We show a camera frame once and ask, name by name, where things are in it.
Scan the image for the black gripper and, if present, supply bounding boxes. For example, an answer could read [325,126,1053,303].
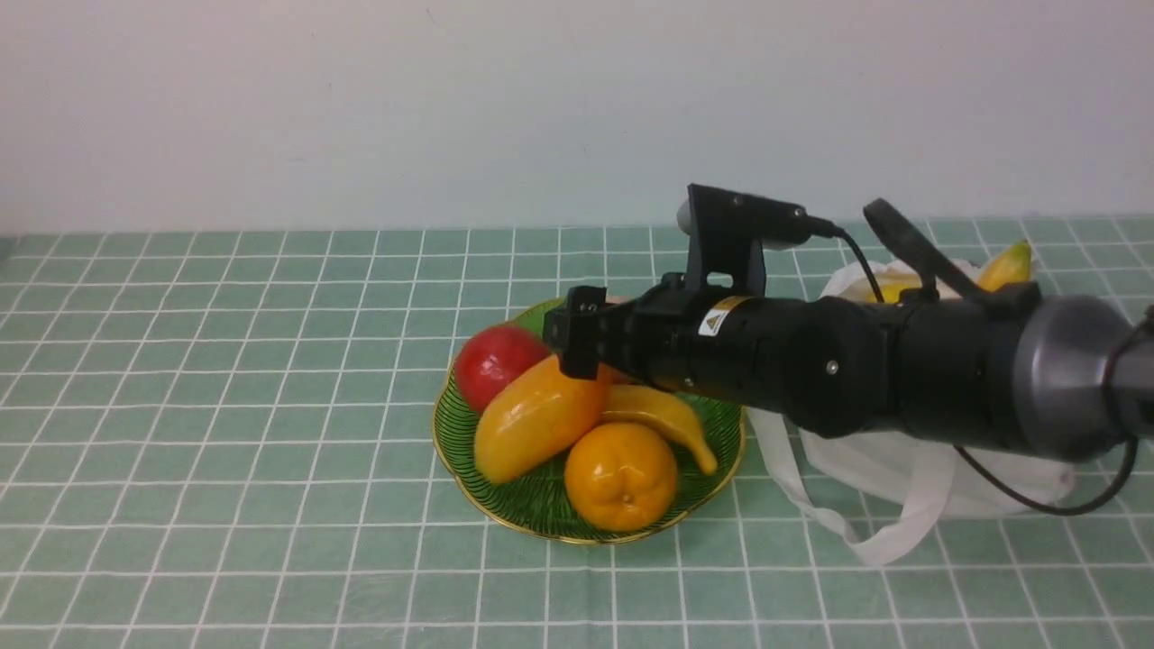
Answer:
[544,275,803,403]

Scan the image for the orange-yellow mango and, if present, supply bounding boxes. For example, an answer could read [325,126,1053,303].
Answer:
[474,356,614,484]

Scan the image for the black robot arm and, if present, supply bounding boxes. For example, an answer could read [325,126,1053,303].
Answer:
[544,274,1151,462]

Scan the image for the white cloth bag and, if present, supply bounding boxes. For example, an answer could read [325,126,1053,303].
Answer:
[745,264,1076,567]

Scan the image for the yellow banana in bag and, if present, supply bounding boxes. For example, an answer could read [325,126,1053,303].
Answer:
[976,239,1033,292]

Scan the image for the red apple on plate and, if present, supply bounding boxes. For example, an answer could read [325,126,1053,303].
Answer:
[454,322,549,415]

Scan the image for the yellow banana on plate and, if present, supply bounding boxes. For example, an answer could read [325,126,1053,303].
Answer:
[599,385,719,475]

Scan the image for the orange mandarin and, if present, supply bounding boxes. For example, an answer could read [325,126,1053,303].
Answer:
[563,422,679,534]

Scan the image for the green leaf-pattern plate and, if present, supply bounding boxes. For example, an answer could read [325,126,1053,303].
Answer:
[432,303,745,544]

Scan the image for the yellow lemon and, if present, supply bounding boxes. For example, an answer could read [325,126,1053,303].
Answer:
[866,279,920,305]

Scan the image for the green checkered tablecloth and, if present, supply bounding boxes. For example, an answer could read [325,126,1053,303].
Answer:
[1,227,1151,648]

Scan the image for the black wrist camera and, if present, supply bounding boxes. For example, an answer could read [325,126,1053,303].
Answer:
[677,184,842,298]

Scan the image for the black cable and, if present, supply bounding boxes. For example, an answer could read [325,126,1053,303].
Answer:
[829,197,1154,516]

